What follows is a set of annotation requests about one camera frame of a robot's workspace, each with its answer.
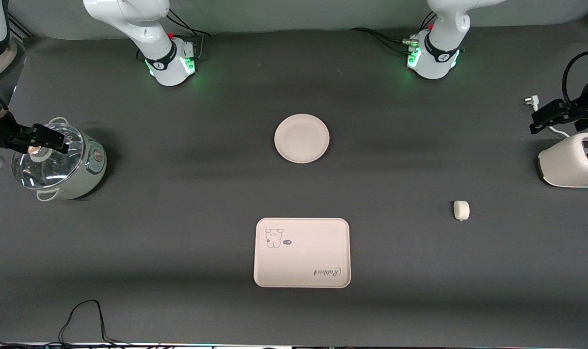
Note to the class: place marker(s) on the cream white toaster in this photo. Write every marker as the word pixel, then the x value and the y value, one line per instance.
pixel 570 165

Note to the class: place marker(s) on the beige rectangular rabbit tray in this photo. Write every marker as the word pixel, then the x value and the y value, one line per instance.
pixel 302 257

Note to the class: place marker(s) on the round beige plate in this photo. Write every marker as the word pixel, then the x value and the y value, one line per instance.
pixel 302 138

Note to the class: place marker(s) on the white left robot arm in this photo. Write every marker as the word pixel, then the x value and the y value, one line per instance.
pixel 439 58

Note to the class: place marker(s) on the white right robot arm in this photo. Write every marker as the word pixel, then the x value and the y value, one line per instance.
pixel 143 29

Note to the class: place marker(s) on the dark grey table mat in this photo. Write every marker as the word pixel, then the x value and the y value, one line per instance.
pixel 177 242

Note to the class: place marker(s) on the glass pot lid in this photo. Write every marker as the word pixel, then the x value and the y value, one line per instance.
pixel 46 175

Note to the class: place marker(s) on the small white bun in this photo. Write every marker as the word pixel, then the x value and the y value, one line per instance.
pixel 461 210

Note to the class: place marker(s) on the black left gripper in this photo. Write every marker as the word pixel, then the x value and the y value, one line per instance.
pixel 578 110

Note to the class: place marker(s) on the pale green electric pot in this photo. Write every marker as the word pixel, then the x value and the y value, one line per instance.
pixel 87 169

